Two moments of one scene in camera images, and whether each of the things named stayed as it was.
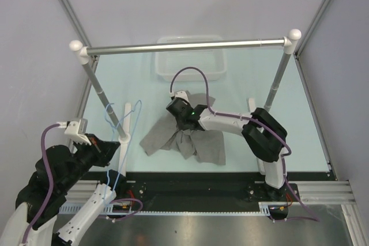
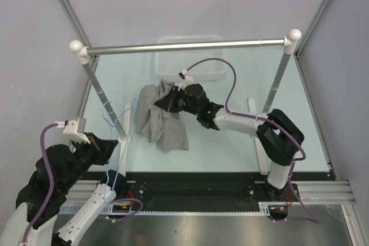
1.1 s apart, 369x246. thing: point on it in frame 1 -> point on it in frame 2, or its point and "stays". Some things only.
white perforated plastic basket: [213, 61] stays
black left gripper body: [87, 155] stays
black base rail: [167, 189] stays
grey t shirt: [207, 146] -> [162, 127]
